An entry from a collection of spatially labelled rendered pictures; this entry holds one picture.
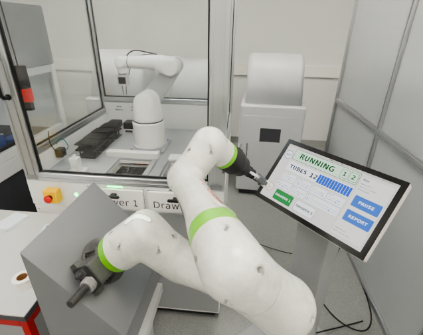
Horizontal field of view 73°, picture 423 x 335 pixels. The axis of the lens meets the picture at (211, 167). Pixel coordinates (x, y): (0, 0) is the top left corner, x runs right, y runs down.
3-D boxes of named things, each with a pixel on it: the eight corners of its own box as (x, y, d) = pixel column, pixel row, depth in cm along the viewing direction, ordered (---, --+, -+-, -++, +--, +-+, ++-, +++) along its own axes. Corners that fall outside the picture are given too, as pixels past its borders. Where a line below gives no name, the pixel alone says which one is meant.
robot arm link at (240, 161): (208, 165, 96) (225, 175, 90) (226, 135, 96) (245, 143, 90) (218, 171, 101) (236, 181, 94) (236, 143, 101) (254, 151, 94)
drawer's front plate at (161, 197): (205, 214, 143) (205, 195, 138) (149, 210, 145) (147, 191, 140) (205, 212, 144) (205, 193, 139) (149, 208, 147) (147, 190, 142)
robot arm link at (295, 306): (175, 284, 96) (316, 365, 52) (138, 261, 89) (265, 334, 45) (194, 249, 101) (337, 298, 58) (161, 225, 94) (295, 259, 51)
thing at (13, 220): (6, 232, 137) (5, 229, 136) (-7, 228, 140) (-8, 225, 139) (29, 217, 148) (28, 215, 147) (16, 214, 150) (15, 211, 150)
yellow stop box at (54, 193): (57, 205, 145) (54, 192, 142) (44, 203, 146) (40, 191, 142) (63, 199, 149) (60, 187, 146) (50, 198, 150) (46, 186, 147)
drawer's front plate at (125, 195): (143, 210, 145) (141, 191, 140) (89, 206, 148) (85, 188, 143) (145, 208, 147) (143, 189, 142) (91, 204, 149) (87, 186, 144)
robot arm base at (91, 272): (78, 326, 73) (92, 318, 71) (40, 283, 72) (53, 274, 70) (130, 264, 97) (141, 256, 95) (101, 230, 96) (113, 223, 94)
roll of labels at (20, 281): (9, 288, 108) (6, 280, 106) (26, 275, 114) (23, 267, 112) (23, 294, 106) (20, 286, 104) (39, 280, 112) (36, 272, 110)
